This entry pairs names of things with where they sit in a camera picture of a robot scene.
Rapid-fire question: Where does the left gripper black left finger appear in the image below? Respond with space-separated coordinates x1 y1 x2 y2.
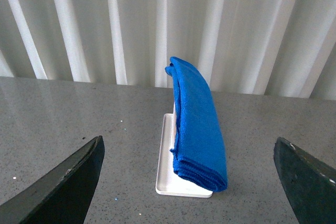
1 136 105 223

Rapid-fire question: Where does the blue microfiber cloth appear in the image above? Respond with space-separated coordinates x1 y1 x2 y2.
165 57 228 192

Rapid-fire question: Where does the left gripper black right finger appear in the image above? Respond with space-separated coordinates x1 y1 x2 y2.
274 137 335 223

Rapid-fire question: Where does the white rack with wooden bars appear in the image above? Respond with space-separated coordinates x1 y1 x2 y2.
155 110 213 198

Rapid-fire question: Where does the white pleated curtain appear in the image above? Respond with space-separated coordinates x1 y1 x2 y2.
1 0 335 100

